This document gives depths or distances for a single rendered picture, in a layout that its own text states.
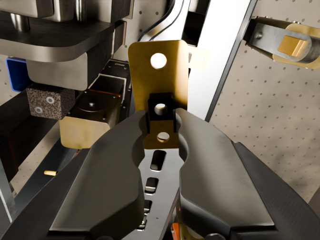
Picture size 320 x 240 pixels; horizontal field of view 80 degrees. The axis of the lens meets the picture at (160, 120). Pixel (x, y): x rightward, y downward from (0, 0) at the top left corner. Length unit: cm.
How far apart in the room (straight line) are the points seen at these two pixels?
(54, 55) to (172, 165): 40
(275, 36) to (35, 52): 33
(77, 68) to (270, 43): 31
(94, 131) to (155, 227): 49
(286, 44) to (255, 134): 62
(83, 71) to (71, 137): 14
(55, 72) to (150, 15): 40
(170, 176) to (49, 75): 38
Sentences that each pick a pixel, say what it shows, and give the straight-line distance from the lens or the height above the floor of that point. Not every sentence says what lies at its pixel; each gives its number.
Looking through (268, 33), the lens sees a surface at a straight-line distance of 39.
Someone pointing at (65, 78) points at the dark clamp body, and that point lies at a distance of 34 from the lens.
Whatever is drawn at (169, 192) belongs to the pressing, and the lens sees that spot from 61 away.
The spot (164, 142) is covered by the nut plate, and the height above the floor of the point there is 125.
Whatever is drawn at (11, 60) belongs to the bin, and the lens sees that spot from 77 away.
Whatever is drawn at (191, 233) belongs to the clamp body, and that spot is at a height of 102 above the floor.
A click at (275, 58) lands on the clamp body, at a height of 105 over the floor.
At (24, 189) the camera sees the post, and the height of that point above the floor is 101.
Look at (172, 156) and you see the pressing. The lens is 50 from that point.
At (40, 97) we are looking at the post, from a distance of 35.
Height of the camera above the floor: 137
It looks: 58 degrees down
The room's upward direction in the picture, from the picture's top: 179 degrees counter-clockwise
